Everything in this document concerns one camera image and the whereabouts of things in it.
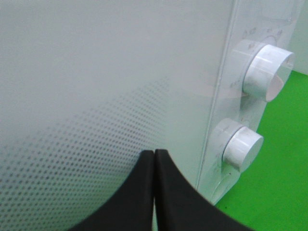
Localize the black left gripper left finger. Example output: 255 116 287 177
70 150 154 231

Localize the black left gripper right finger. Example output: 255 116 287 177
154 149 250 231

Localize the white microwave knob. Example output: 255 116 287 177
243 44 295 102
222 126 264 173

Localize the white microwave door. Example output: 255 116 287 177
0 0 237 231

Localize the round microwave door button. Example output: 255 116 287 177
212 174 230 203

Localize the green table mat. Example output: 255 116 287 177
217 72 308 231

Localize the white microwave oven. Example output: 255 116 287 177
196 0 304 204

